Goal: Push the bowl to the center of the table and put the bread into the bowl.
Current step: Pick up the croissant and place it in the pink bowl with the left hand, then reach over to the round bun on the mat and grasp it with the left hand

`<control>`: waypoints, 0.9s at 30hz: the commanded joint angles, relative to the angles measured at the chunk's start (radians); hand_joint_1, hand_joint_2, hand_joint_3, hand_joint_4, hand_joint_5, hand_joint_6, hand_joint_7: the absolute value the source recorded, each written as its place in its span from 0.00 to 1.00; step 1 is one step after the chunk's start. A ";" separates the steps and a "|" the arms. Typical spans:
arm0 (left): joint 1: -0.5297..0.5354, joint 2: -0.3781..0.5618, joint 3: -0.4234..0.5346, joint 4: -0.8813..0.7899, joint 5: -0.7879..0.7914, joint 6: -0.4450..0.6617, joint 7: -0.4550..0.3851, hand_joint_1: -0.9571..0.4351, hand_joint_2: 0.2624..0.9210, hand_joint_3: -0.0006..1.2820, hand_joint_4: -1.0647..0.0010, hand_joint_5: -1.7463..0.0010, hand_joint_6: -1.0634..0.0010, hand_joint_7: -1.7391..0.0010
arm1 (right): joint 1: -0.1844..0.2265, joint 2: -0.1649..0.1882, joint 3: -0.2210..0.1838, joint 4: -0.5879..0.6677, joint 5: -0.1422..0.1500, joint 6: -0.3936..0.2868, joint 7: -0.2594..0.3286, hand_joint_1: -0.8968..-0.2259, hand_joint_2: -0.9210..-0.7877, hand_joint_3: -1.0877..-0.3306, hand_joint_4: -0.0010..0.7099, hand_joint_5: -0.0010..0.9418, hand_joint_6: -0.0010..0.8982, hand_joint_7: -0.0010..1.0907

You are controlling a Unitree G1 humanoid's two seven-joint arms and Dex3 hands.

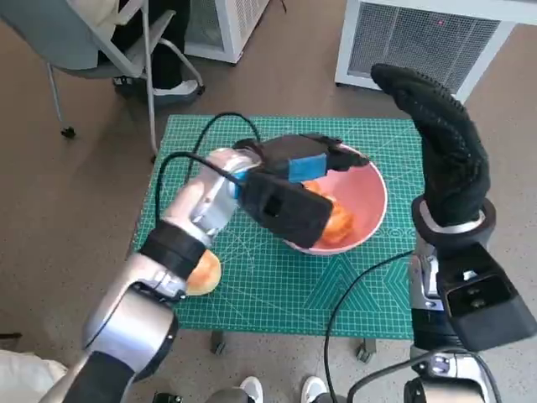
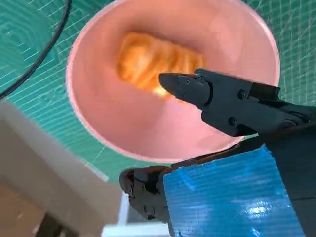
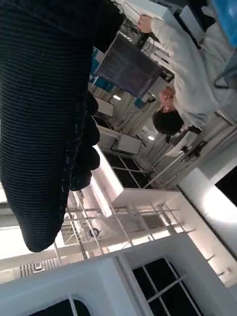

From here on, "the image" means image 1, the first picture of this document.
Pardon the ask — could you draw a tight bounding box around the black left hand blue tape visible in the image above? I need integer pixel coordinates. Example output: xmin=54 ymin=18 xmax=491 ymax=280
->
xmin=258 ymin=133 xmax=371 ymax=184

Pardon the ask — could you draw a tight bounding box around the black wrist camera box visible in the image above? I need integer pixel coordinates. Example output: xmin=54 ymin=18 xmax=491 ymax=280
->
xmin=241 ymin=171 xmax=335 ymax=249
xmin=435 ymin=241 xmax=537 ymax=353

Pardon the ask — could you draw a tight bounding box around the small white mesh cabinet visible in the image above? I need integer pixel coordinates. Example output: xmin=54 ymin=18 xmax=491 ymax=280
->
xmin=184 ymin=0 xmax=274 ymax=65

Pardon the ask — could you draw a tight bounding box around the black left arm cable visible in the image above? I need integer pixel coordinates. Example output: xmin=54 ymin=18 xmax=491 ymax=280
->
xmin=154 ymin=153 xmax=253 ymax=223
xmin=190 ymin=111 xmax=263 ymax=159

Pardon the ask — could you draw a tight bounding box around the long braided bread loaf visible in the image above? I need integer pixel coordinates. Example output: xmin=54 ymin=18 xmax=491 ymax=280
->
xmin=301 ymin=180 xmax=356 ymax=247

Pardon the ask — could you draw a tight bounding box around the long black right arm cable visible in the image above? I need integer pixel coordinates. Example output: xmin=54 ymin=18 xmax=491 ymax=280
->
xmin=323 ymin=249 xmax=414 ymax=402

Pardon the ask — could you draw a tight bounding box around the pink bowl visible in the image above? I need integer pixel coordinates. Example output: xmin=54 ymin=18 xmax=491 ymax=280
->
xmin=268 ymin=142 xmax=388 ymax=256

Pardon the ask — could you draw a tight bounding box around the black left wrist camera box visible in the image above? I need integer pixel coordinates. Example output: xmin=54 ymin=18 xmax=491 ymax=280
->
xmin=241 ymin=171 xmax=335 ymax=249

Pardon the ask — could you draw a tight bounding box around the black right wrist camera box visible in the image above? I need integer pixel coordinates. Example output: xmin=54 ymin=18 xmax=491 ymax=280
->
xmin=435 ymin=241 xmax=537 ymax=353

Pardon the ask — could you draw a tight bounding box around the green cutting mat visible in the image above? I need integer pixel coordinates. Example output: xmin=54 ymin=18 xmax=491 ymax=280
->
xmin=133 ymin=115 xmax=416 ymax=340

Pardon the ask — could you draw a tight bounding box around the round bread bun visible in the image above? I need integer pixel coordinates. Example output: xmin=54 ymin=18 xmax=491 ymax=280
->
xmin=184 ymin=249 xmax=222 ymax=296

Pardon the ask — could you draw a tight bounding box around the large white mesh cabinet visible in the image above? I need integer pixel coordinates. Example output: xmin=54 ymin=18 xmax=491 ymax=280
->
xmin=334 ymin=0 xmax=537 ymax=104

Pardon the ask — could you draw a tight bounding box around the black right shoulder cable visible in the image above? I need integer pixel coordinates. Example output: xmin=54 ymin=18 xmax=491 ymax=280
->
xmin=347 ymin=352 xmax=500 ymax=403

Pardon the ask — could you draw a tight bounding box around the grey office chair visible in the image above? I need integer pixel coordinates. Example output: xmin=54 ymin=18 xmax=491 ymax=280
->
xmin=0 ymin=0 xmax=206 ymax=165

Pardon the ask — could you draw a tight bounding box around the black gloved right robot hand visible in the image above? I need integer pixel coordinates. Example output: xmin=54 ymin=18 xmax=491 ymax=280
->
xmin=371 ymin=63 xmax=491 ymax=228

